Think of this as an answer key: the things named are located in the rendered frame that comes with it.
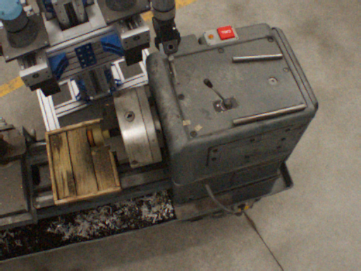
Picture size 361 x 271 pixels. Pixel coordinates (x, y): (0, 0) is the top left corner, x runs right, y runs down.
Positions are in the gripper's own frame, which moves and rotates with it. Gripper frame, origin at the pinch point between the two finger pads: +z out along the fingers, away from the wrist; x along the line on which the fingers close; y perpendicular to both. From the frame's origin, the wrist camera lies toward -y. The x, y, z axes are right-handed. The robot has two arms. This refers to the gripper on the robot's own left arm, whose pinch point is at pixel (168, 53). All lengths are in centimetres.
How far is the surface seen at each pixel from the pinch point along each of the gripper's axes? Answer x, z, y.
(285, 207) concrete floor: -63, 135, -42
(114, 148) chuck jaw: 28.0, 24.4, -19.9
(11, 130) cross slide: 76, 40, 9
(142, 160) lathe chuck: 18.7, 24.7, -27.4
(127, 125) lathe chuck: 20.4, 12.4, -17.7
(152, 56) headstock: 4.9, 10.3, 7.9
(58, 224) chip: 70, 80, -29
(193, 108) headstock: -3.9, 9.5, -19.0
